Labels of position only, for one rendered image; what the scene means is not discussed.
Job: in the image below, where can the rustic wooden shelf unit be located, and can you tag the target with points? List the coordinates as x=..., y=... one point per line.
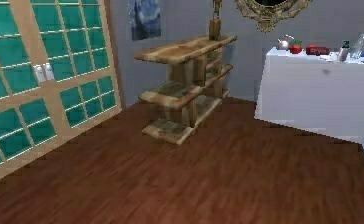
x=186, y=90

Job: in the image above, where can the silver kettle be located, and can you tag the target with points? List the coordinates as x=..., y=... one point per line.
x=284, y=43

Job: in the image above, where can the gold ornate framed mirror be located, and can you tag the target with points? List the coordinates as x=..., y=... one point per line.
x=267, y=16

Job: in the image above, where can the wooden glazed double door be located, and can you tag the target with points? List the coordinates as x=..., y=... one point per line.
x=53, y=86

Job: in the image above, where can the white cloth covered table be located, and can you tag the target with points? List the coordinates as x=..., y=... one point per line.
x=316, y=96

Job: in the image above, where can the grey bottle with dark cap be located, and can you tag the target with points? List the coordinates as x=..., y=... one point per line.
x=343, y=51

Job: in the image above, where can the clear glass bottle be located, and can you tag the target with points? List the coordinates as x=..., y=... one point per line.
x=358, y=46

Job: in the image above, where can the blue swirl wall painting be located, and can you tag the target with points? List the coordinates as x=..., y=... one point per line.
x=145, y=18

